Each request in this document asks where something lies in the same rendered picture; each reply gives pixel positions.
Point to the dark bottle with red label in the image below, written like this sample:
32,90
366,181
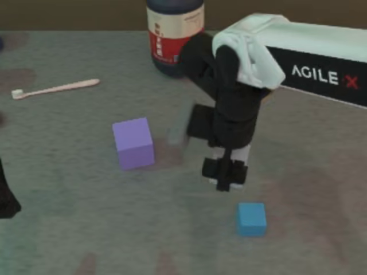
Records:
169,37

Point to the purple cube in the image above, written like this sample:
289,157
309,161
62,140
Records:
133,143

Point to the dark blue object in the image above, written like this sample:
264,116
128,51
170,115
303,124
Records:
1,43

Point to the pink toothbrush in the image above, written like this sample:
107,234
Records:
54,89

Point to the small blue cube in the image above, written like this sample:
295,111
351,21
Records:
251,219

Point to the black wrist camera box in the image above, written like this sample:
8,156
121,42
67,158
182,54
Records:
200,123

